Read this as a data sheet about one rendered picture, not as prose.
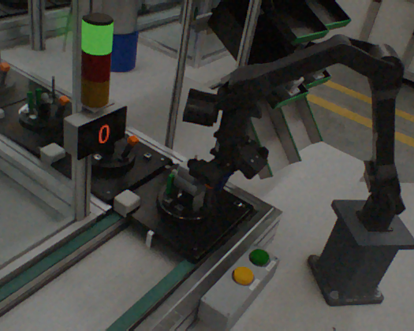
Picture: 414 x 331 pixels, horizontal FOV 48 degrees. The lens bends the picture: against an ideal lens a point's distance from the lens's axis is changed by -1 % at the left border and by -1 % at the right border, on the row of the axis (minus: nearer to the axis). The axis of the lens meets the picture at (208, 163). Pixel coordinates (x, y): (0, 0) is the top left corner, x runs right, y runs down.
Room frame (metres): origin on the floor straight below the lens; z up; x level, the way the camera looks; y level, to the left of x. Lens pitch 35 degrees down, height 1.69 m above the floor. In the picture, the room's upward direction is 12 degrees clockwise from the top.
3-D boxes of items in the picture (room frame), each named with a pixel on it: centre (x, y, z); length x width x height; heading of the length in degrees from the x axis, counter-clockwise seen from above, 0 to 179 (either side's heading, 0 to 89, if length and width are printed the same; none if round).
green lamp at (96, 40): (0.73, 0.23, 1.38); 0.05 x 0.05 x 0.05
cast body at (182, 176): (0.85, 0.04, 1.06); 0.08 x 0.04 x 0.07; 62
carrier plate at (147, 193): (0.84, 0.03, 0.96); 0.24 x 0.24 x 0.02; 62
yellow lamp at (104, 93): (0.73, 0.23, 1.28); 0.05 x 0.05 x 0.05
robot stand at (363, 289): (0.81, -0.38, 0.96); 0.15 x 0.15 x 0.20; 17
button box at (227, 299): (0.67, -0.12, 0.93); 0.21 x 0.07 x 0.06; 152
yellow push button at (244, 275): (0.67, -0.12, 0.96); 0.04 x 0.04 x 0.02
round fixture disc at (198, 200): (0.84, 0.03, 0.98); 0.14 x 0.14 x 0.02
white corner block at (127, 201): (0.80, 0.16, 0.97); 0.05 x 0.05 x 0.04; 62
